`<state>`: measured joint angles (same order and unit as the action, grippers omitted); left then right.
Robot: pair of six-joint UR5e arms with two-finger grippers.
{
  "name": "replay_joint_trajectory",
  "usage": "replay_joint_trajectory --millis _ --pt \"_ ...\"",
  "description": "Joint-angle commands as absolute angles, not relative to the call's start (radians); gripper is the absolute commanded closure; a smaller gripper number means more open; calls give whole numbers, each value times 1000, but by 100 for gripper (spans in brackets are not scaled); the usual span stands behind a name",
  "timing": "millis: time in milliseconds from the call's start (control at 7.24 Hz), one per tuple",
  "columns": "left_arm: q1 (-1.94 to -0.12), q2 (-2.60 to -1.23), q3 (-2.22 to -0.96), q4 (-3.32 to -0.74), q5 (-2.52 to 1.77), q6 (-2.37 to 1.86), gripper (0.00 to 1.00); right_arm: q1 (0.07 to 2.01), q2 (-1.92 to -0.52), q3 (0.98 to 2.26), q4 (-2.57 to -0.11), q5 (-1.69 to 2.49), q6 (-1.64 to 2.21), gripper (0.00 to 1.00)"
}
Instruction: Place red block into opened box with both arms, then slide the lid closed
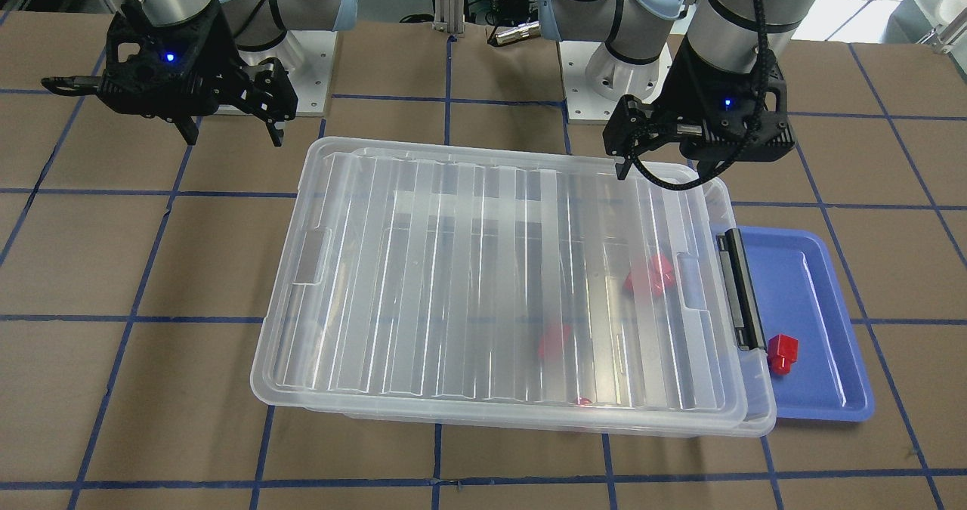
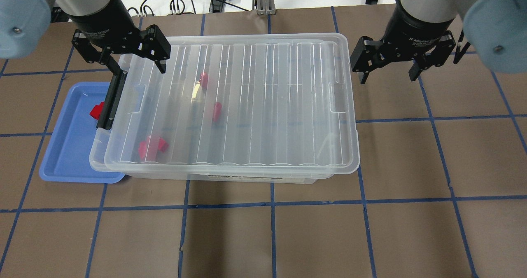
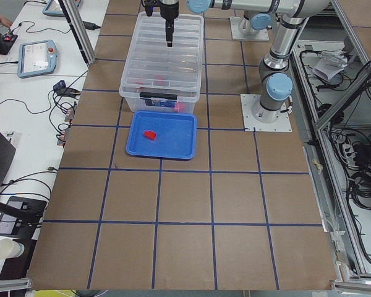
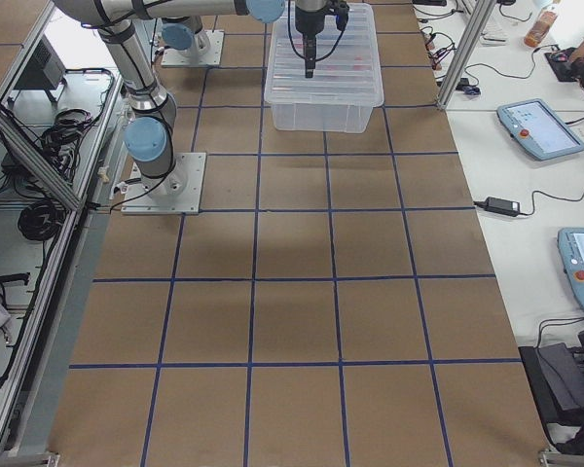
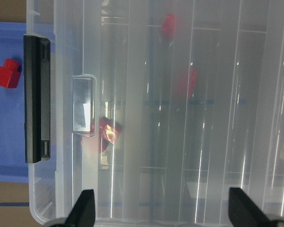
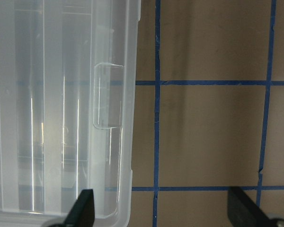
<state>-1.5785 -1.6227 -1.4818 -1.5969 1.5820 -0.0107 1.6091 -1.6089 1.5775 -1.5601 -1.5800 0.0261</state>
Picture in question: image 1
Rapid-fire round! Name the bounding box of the blue plastic tray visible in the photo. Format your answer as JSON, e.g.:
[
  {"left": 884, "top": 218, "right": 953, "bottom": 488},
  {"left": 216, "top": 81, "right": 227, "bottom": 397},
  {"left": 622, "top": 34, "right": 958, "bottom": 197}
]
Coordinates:
[{"left": 739, "top": 227, "right": 875, "bottom": 437}]

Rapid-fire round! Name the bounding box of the clear plastic box lid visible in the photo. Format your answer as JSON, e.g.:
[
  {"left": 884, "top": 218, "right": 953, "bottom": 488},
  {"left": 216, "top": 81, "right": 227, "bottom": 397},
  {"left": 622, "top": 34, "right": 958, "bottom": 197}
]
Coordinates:
[{"left": 251, "top": 136, "right": 755, "bottom": 437}]

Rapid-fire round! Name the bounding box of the black power adapter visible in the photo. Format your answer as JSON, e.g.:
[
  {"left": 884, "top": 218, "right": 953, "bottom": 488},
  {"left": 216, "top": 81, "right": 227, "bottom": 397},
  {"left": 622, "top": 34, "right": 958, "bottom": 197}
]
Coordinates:
[{"left": 494, "top": 0, "right": 531, "bottom": 26}]

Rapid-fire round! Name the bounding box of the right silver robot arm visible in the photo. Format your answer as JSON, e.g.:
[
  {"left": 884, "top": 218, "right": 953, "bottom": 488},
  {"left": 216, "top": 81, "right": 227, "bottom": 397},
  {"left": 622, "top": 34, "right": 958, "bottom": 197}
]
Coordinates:
[{"left": 82, "top": 0, "right": 358, "bottom": 146}]

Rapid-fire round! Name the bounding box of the clear plastic storage box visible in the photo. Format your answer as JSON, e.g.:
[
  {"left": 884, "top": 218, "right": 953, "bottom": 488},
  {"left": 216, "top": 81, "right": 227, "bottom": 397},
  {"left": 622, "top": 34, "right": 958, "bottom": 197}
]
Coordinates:
[{"left": 317, "top": 172, "right": 776, "bottom": 437}]

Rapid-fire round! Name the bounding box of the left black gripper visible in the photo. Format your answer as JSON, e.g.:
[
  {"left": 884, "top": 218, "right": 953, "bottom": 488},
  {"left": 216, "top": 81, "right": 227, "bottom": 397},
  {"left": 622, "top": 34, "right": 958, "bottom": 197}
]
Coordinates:
[{"left": 602, "top": 39, "right": 797, "bottom": 181}]

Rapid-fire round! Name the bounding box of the black box latch handle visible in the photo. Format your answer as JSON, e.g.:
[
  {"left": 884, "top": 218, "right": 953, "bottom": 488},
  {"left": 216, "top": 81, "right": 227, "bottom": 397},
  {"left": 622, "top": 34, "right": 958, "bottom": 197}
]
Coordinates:
[{"left": 715, "top": 227, "right": 767, "bottom": 351}]

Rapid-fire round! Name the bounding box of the red block from tray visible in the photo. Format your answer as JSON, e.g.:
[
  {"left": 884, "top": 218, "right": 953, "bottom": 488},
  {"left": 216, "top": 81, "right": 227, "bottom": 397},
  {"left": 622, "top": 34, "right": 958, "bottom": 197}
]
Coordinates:
[{"left": 767, "top": 334, "right": 800, "bottom": 376}]

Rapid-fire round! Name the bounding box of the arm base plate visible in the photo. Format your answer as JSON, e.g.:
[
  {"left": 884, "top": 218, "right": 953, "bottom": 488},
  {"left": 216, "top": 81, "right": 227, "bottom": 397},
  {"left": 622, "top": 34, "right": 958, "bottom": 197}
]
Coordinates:
[
  {"left": 235, "top": 30, "right": 339, "bottom": 117},
  {"left": 558, "top": 41, "right": 672, "bottom": 125}
]

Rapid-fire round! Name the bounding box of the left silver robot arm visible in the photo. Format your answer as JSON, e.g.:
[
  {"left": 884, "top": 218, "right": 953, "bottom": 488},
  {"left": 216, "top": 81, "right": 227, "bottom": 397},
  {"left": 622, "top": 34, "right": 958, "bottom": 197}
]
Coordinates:
[{"left": 538, "top": 0, "right": 816, "bottom": 192}]

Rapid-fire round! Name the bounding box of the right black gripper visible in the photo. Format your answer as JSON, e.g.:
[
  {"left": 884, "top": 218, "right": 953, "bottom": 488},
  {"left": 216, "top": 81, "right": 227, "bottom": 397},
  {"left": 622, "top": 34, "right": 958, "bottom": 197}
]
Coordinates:
[{"left": 99, "top": 0, "right": 299, "bottom": 147}]

